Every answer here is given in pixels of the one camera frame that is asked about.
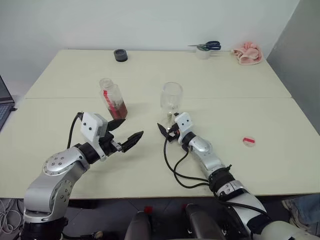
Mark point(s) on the clear bottle with red tape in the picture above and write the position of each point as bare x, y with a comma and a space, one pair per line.
117, 110

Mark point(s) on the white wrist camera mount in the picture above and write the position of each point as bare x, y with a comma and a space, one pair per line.
88, 125
183, 122

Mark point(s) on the blue jeans leg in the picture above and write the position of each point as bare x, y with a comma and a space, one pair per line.
305, 210

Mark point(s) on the red knob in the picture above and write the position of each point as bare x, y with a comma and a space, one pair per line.
148, 210

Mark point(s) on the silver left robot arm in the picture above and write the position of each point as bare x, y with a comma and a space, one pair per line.
55, 162

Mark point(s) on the grey laptop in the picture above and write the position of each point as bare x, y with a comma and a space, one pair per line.
3, 100

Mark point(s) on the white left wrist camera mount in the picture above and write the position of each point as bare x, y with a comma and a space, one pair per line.
88, 125

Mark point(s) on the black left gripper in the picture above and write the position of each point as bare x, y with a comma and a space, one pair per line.
107, 145

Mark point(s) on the pink cloth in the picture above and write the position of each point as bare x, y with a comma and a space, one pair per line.
248, 56

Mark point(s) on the dark rounded shape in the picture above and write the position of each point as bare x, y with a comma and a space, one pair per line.
137, 227
202, 222

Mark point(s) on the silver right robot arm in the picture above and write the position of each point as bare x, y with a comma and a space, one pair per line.
205, 155

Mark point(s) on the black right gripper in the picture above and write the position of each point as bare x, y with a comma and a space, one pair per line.
173, 133

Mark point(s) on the black round container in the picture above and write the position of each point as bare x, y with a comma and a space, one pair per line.
120, 55

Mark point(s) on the clear wine glass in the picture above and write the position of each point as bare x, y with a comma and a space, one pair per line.
171, 95

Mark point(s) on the clear cap with red tape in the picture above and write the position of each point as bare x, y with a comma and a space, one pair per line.
248, 141

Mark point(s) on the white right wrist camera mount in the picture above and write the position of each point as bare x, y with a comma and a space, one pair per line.
183, 122

